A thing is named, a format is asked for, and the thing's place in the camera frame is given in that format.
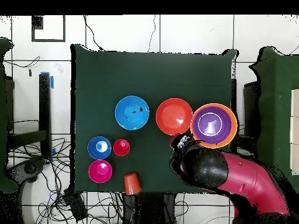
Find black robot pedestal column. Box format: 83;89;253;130
122;192;178;224

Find black floor cable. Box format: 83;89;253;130
83;15;105;51

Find dark green table cloth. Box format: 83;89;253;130
70;44;239;194

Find black stand post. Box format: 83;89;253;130
6;72;53;158

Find orange cup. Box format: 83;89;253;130
123;173;142;196

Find black square floor frame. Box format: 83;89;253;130
31;15;66;43

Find red cup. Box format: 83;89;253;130
113;139;131;157

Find small dark blue bowl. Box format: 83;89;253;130
87;136;112;160

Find green cloth neighbouring table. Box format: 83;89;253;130
0;37;18;193
248;46;299;194

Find blue cable bundle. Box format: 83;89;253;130
47;189;58;207

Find large orange bowl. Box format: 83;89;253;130
190;103;238;149

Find small pink bowl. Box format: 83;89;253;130
88;159;113;184

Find black power adapter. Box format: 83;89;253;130
64;191;89;221

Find light blue bowl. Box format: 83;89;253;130
114;95;150;131

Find white box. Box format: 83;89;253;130
290;143;299;176
290;116;299;145
290;88;299;117

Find purple bowl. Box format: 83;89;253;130
193;106;232;145

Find red-orange bowl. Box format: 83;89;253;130
155;97;194;137

